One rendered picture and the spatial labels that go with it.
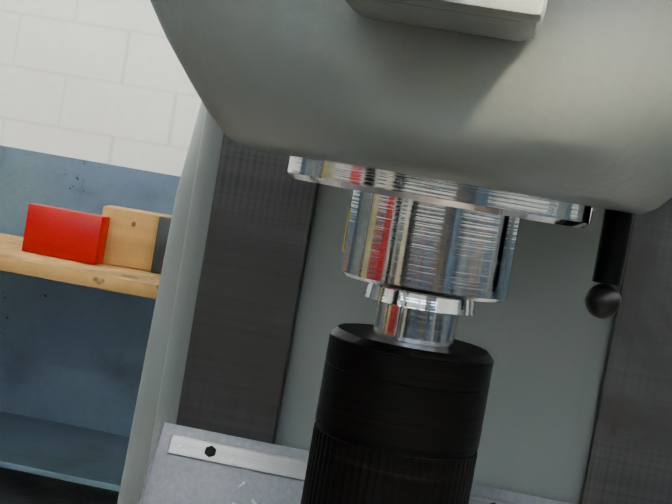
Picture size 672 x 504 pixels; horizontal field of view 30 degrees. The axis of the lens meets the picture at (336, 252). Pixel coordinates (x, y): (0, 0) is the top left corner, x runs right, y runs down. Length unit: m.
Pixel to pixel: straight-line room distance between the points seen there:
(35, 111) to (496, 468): 4.24
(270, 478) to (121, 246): 3.53
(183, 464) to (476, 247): 0.44
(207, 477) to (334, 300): 0.13
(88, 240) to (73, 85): 0.85
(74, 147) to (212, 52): 4.55
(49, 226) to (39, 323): 0.73
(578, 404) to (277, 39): 0.49
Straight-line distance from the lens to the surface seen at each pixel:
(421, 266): 0.33
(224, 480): 0.74
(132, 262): 4.25
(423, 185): 0.31
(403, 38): 0.27
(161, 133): 4.74
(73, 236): 4.21
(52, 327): 4.87
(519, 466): 0.74
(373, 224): 0.34
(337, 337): 0.35
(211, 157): 0.75
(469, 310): 0.35
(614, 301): 0.35
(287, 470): 0.74
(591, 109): 0.27
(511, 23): 0.24
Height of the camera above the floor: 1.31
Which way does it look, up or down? 4 degrees down
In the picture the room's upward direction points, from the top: 10 degrees clockwise
